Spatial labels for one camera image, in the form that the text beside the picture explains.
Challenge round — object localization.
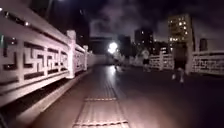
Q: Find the pale stone kerb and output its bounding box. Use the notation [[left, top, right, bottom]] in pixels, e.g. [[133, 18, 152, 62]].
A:
[[14, 68, 95, 128]]

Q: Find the white stone railing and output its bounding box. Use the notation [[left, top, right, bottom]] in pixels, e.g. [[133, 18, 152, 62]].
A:
[[0, 0, 108, 108], [119, 49, 224, 76]]

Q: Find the dark paved path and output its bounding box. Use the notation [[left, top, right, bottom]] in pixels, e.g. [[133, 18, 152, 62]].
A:
[[29, 63, 224, 128]]

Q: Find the low dark building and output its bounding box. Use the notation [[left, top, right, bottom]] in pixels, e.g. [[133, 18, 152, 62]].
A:
[[87, 36, 114, 56]]

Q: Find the street lamp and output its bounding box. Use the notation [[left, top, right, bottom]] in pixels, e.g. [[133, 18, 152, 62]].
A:
[[107, 41, 120, 56]]

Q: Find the person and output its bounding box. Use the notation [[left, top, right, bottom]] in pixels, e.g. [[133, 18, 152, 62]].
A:
[[141, 48, 152, 73], [171, 42, 189, 84]]

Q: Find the ribbed tactile paving strip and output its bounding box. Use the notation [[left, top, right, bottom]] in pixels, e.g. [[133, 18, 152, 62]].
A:
[[71, 65, 132, 128]]

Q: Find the tall building with lit windows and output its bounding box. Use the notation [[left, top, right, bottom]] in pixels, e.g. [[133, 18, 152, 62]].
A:
[[167, 13, 195, 52]]

